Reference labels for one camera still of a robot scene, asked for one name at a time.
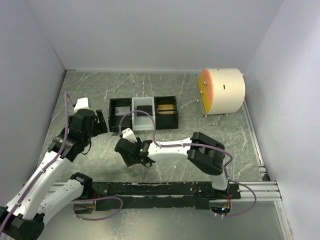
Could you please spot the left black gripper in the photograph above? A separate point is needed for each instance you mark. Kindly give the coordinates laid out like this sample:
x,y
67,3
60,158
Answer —
x,y
99,127

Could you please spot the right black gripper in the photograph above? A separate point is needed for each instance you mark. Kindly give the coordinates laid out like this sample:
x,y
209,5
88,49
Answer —
x,y
129,161

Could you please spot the three-compartment black white tray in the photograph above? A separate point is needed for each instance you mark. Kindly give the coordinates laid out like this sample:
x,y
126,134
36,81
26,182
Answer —
x,y
138,120

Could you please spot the tan leather card holder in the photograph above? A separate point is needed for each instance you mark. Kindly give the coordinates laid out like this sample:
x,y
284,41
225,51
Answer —
x,y
133,166

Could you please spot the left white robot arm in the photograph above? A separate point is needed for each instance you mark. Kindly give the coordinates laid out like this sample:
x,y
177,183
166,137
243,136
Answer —
x,y
25,216

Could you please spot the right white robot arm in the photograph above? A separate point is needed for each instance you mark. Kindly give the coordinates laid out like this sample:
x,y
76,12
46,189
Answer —
x,y
207,154

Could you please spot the silver card in tray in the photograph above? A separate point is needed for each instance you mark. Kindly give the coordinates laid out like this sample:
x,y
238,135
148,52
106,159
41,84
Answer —
x,y
122,110

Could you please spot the black card in tray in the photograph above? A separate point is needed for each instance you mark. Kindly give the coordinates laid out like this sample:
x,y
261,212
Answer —
x,y
146,108

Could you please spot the gold card in tray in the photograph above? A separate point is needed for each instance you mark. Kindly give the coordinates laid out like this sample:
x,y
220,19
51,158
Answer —
x,y
166,109

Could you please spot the cream drum with orange face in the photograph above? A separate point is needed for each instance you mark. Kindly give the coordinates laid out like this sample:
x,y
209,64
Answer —
x,y
221,91

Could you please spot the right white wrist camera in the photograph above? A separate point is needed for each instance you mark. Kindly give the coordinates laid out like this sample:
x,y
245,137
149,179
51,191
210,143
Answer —
x,y
129,135

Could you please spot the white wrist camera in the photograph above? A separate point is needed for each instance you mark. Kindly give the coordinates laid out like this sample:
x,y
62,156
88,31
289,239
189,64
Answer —
x,y
129,135
82,103

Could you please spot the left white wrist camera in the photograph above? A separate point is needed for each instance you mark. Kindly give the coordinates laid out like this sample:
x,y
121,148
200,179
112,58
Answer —
x,y
82,103

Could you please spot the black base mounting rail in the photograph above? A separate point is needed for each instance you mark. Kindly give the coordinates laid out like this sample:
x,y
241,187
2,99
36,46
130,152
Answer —
x,y
149,195

